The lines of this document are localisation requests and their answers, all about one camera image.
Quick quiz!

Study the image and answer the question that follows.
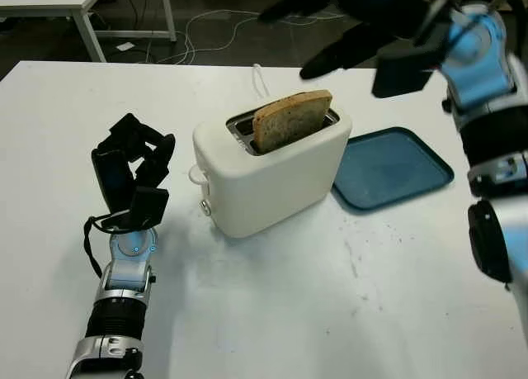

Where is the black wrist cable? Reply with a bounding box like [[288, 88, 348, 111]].
[[82, 213, 133, 279], [416, 0, 516, 45]]

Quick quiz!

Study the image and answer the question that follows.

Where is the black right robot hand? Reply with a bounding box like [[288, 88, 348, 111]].
[[257, 0, 430, 81]]

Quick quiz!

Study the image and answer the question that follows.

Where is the blue plastic tray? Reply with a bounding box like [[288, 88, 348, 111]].
[[332, 126, 455, 211]]

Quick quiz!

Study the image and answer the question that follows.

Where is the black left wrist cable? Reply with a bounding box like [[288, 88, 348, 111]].
[[82, 213, 133, 279]]

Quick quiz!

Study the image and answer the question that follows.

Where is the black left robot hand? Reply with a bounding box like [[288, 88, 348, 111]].
[[90, 112, 177, 215]]

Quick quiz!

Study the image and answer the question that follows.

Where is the white toaster lever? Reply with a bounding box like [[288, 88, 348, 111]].
[[188, 165, 209, 186]]

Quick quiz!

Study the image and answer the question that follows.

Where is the white toaster power cord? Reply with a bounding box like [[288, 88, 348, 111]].
[[251, 64, 271, 99]]

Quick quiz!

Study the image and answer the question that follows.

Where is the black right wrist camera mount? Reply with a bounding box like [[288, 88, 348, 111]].
[[370, 36, 455, 99]]

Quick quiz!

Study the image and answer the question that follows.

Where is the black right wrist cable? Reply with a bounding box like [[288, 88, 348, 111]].
[[416, 0, 516, 45]]

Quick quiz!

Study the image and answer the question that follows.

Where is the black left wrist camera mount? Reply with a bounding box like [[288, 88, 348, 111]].
[[125, 185, 170, 231]]

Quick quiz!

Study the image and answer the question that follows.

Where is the white floor cable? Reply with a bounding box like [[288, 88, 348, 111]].
[[144, 0, 372, 64]]

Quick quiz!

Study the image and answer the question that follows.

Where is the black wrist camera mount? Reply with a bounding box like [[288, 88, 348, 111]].
[[370, 36, 455, 99], [125, 185, 170, 231]]

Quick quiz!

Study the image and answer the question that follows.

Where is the brown bread slice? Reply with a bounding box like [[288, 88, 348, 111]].
[[252, 89, 333, 155]]

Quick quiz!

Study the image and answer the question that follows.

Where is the cream two-slot toaster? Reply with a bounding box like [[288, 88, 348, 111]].
[[192, 102, 354, 239]]

